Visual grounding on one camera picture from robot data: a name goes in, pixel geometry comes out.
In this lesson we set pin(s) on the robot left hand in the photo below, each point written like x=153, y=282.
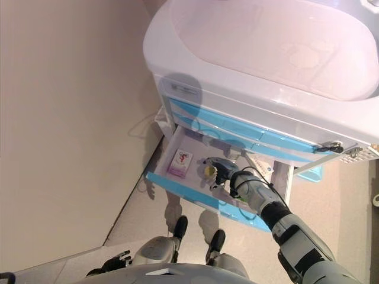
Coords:
x=115, y=263

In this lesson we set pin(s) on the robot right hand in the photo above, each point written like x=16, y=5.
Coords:
x=226, y=170

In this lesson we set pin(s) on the clear yellow capsule bottle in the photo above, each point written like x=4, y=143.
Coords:
x=210, y=171

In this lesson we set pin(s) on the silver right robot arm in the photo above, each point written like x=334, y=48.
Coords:
x=281, y=213

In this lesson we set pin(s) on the white printed medicine pack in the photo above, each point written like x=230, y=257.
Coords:
x=263, y=168

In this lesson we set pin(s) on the blue white drawer front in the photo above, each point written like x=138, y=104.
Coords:
x=242, y=127
x=281, y=149

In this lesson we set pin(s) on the purple white medicine box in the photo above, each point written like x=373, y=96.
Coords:
x=180, y=164

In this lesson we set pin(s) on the robot left leg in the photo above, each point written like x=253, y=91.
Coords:
x=154, y=248

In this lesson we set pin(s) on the robot leg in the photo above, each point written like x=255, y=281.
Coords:
x=154, y=248
x=216, y=239

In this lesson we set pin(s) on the grey robot torso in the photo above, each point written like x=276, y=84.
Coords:
x=177, y=276

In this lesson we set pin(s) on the robot right leg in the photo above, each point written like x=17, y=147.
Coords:
x=216, y=239

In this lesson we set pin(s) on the light blue side bin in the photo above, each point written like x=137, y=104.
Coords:
x=311, y=174

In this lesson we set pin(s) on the key with black fob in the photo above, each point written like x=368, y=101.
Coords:
x=330, y=147

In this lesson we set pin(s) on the metal cart latch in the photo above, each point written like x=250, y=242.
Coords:
x=354, y=152

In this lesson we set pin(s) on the white medical cart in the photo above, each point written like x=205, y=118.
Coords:
x=266, y=44

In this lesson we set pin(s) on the white perforated side shelf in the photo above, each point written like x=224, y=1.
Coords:
x=364, y=155

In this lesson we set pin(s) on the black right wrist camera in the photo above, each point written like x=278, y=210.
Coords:
x=234, y=190

